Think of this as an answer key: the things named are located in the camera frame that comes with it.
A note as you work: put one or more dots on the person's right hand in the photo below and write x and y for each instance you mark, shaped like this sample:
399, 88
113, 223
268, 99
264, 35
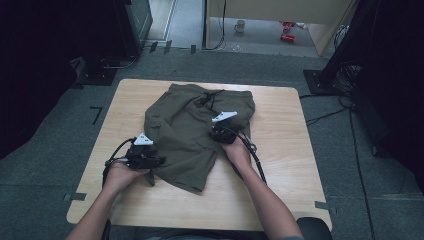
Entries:
237, 153

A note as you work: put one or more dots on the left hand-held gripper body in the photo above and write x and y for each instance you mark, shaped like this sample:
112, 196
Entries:
141, 154

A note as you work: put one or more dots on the black angled floor tape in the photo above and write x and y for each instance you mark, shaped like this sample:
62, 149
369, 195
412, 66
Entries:
97, 113

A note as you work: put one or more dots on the red object on floor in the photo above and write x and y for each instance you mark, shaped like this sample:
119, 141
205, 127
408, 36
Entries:
287, 38
287, 25

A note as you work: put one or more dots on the person's left hand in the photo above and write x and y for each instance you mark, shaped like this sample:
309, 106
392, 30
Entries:
121, 176

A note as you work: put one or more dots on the grey tape strip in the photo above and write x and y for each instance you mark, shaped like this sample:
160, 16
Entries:
325, 206
75, 196

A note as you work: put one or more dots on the olive green shorts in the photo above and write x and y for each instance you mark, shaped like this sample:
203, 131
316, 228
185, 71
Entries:
186, 133

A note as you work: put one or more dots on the dark cabinet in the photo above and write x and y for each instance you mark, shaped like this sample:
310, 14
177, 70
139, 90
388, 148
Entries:
130, 23

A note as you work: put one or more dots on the beige mug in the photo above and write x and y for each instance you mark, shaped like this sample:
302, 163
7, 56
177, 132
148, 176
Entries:
240, 26

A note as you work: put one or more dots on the dark curtain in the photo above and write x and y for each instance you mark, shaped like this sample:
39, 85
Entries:
30, 66

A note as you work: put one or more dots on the light wooden shelf unit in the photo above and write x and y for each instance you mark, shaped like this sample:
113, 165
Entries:
276, 8

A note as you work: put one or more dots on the black stand base plate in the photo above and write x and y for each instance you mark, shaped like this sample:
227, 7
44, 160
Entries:
96, 76
316, 81

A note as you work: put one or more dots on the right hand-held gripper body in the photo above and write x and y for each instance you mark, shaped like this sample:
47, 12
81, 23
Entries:
225, 128

